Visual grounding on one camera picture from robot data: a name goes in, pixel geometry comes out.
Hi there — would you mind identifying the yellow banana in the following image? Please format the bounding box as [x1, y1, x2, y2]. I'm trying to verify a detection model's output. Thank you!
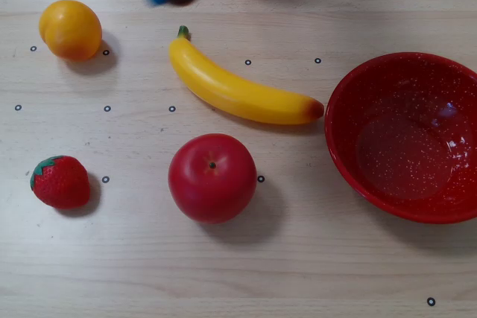
[168, 25, 325, 125]

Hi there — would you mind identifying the red strawberry with green leaves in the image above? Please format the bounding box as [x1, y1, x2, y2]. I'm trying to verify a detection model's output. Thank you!
[29, 155, 91, 210]

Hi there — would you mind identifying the red speckled bowl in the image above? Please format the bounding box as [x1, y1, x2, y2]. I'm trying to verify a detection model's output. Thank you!
[323, 52, 477, 225]

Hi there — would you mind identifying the red apple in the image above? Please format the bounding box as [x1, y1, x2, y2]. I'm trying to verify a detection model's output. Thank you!
[167, 133, 258, 225]

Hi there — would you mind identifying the yellow orange peach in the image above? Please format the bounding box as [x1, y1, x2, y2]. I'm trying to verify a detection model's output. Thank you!
[38, 0, 103, 61]

